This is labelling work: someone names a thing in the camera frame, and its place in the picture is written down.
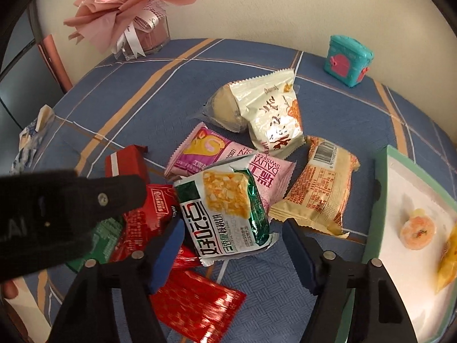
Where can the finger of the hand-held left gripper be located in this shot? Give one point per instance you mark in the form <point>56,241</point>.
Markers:
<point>114,194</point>

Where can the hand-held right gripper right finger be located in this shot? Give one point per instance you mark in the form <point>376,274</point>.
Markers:
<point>300,257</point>

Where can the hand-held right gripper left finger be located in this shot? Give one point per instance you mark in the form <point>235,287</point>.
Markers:
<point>167,253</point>

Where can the small red snack packet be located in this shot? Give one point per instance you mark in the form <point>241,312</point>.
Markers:
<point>185,259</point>

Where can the small red snack box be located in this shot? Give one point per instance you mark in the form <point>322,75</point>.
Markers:
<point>125,162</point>

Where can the red packet with flower print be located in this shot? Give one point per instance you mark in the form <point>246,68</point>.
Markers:
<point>150,218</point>

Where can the plain green snack packet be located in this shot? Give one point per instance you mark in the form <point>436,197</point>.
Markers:
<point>103,239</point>

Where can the red patterned foil packet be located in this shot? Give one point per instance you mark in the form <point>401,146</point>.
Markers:
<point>200,307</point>

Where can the green and white snack packet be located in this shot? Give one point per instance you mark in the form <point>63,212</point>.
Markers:
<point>221,203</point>

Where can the white tray with green rim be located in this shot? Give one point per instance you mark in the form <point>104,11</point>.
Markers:
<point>400,193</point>

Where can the person's left hand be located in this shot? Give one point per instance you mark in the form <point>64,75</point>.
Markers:
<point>8,289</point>

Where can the beige snack packet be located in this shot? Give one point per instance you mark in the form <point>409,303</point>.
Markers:
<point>317,189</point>

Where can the blue and white packet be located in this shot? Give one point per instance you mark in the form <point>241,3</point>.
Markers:
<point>30,139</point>

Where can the pink snack packet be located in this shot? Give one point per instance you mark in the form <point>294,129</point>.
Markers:
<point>210,146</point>

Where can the orange jelly cup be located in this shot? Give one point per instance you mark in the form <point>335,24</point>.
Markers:
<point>417,232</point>

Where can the cream snack packet orange print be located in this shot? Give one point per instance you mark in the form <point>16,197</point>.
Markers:
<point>271,114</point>

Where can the reddish wooden furniture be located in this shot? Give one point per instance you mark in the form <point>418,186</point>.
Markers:
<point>53,60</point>

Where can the yellow snack packet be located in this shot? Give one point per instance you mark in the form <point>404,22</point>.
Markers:
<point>448,268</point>

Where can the pink glass box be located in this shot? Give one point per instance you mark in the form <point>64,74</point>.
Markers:
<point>153,39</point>

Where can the pink flower bouquet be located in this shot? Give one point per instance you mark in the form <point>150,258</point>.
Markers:
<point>117,10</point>

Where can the teal toy chest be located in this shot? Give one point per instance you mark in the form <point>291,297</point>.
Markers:
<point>348,60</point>

